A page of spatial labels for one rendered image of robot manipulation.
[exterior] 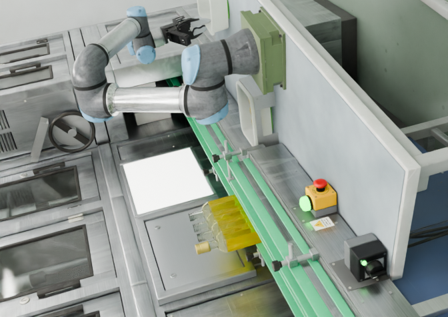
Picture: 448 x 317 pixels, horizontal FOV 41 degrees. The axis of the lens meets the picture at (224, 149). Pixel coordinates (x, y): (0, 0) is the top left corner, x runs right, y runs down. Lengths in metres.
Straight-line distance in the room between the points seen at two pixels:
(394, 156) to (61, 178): 1.79
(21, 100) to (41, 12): 2.76
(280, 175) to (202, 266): 0.42
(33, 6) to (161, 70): 2.84
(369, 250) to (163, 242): 0.91
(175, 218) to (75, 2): 3.51
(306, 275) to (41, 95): 1.64
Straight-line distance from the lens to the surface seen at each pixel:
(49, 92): 2.82
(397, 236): 1.50
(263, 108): 2.11
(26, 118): 2.89
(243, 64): 1.90
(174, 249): 2.18
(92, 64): 2.07
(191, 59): 1.87
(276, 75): 1.93
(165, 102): 2.00
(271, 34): 1.88
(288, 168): 2.00
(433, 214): 1.84
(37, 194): 2.77
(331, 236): 1.72
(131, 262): 2.17
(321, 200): 1.75
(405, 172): 1.36
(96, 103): 2.09
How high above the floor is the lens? 1.35
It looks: 11 degrees down
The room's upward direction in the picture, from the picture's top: 105 degrees counter-clockwise
